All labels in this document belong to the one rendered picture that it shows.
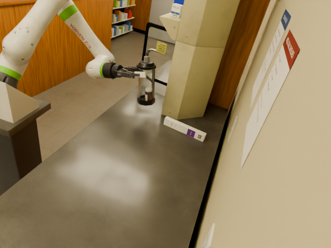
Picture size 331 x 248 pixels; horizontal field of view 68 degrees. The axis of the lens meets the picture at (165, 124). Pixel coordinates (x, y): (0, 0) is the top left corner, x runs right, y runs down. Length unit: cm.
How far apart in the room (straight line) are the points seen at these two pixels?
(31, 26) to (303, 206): 131
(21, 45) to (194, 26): 83
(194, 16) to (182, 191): 85
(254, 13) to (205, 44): 42
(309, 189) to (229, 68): 155
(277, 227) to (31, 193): 94
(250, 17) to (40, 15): 116
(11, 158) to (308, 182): 156
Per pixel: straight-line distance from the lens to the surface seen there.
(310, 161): 25
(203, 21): 134
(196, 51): 138
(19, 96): 142
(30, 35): 137
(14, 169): 171
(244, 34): 169
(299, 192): 25
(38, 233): 98
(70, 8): 163
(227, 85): 178
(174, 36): 138
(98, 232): 96
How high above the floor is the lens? 176
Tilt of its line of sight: 33 degrees down
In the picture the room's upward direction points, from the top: 12 degrees clockwise
